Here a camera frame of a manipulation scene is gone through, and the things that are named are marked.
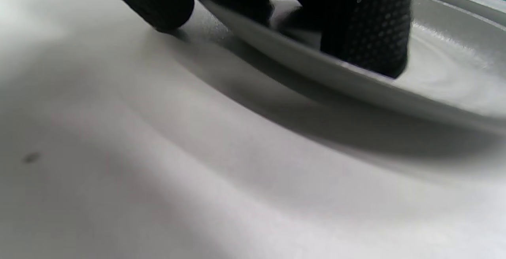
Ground person's right hand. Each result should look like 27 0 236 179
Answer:
97 0 419 78

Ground grey plate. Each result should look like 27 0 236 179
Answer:
184 0 506 135
425 0 506 26

